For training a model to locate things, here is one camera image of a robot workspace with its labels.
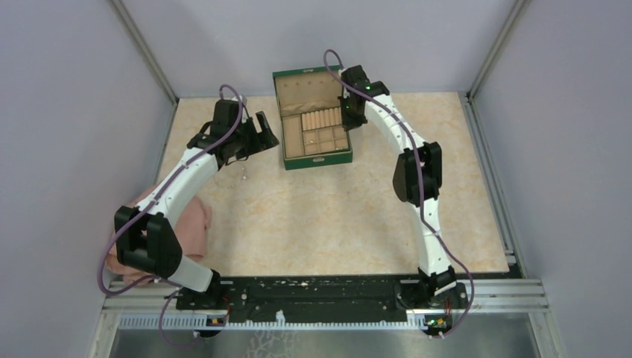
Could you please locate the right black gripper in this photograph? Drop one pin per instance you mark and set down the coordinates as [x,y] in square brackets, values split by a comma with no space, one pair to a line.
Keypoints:
[349,124]

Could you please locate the green jewelry tray insert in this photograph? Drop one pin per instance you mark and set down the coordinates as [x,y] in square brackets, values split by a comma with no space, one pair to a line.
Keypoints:
[313,133]

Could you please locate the aluminium frame rail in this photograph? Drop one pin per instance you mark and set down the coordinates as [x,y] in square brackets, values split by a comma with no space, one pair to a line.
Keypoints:
[503,317]

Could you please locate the pink cloth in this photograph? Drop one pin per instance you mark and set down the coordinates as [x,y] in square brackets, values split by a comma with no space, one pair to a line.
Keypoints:
[191,230]

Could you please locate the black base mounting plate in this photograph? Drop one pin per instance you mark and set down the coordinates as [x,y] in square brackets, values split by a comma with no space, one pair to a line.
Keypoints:
[349,300]

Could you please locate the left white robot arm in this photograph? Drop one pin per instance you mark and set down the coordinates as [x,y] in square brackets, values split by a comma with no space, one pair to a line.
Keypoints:
[145,234]

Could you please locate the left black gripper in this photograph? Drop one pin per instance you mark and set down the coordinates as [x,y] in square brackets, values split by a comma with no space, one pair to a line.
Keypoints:
[268,139]

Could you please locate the green jewelry box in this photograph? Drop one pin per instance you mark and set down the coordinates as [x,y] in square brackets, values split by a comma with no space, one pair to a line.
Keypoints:
[306,90]

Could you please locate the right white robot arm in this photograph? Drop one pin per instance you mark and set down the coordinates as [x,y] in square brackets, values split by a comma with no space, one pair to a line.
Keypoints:
[418,173]

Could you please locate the white cable duct strip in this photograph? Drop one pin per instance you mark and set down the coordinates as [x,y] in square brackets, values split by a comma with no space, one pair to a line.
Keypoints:
[194,321]

